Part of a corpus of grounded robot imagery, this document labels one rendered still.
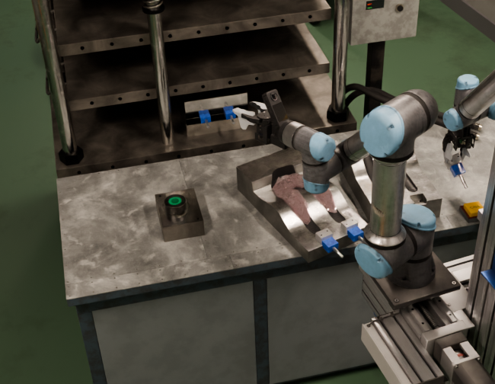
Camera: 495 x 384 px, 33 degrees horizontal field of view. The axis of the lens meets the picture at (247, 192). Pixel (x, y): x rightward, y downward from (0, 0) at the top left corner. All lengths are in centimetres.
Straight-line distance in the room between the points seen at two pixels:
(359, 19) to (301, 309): 125
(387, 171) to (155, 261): 110
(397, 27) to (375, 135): 165
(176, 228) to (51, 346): 110
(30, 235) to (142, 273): 161
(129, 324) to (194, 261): 35
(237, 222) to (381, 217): 96
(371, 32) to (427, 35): 248
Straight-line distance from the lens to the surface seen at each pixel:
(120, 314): 304
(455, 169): 319
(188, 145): 353
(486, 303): 248
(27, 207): 464
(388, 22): 366
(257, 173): 314
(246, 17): 340
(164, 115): 347
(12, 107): 553
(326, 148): 233
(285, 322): 324
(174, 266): 293
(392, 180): 216
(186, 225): 300
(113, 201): 325
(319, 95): 384
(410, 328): 251
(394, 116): 206
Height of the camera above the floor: 279
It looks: 38 degrees down
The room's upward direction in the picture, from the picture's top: 2 degrees counter-clockwise
